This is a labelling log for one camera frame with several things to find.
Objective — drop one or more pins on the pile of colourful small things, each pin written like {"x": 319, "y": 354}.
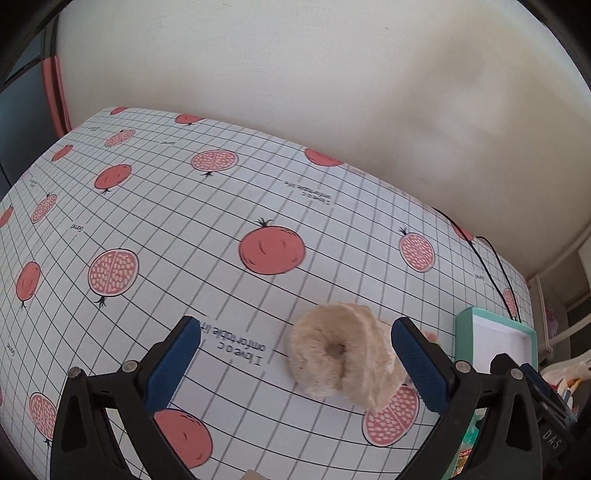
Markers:
{"x": 565, "y": 378}

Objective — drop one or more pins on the beige fuzzy scrunchie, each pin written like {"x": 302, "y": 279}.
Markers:
{"x": 318, "y": 344}

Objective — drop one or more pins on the pink curtain strip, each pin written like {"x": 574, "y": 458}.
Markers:
{"x": 54, "y": 97}

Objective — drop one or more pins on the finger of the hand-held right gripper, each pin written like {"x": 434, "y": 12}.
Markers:
{"x": 547, "y": 390}
{"x": 499, "y": 362}

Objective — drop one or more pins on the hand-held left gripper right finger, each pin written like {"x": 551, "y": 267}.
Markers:
{"x": 418, "y": 360}

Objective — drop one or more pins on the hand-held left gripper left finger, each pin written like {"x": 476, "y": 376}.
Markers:
{"x": 175, "y": 360}

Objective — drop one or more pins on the pomegranate print grid bed sheet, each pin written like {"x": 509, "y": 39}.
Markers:
{"x": 161, "y": 207}

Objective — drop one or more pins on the white shelf unit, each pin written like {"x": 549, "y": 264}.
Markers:
{"x": 541, "y": 295}

